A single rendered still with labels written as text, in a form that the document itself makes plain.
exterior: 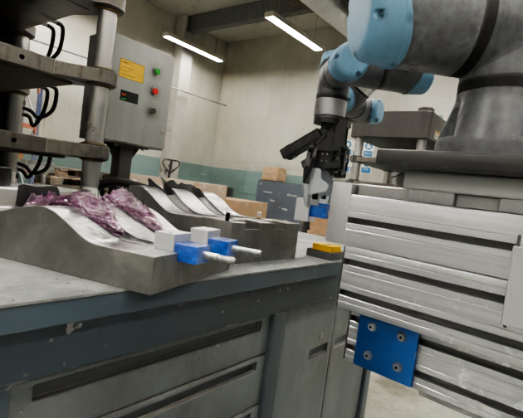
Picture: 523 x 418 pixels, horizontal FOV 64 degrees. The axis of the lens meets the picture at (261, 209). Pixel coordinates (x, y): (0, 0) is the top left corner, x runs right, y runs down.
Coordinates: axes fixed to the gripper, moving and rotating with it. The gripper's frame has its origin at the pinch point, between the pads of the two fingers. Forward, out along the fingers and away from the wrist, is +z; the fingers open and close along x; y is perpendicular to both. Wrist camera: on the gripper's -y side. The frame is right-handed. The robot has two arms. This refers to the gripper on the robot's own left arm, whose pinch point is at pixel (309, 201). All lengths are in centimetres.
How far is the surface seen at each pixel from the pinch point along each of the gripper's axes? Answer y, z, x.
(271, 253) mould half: -5.6, 13.3, -5.3
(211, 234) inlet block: -5.4, 7.6, -32.4
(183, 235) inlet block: -4.3, 7.4, -41.7
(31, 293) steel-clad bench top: -12, 15, -61
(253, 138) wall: -430, -110, 727
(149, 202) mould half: -35.9, 5.4, -15.5
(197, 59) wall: -565, -271, 666
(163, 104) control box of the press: -86, -31, 40
